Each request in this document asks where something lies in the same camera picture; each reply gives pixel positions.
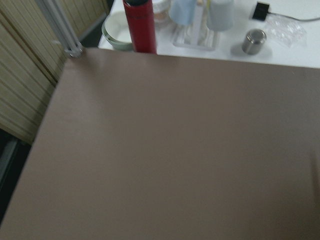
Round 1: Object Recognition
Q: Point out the light blue cup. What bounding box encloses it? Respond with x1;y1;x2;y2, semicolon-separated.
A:
169;0;197;26

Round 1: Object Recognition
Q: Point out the small steel cup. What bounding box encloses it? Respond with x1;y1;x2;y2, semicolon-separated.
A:
241;28;267;55

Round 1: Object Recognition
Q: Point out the grey cup on tray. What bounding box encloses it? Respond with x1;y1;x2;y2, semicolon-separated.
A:
207;0;235;32

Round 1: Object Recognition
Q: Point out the white bowl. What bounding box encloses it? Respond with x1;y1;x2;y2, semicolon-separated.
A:
101;11;133;52

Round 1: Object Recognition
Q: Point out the red thermos bottle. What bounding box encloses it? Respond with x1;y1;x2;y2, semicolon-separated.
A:
122;0;157;54

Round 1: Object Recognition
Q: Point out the small black square device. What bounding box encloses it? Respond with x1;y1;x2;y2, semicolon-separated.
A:
251;1;270;21

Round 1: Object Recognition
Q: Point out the crumpled clear plastic wrap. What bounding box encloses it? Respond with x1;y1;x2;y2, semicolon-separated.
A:
264;18;307;48

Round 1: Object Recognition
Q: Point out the aluminium frame post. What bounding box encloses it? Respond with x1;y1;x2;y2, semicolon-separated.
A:
35;0;84;58

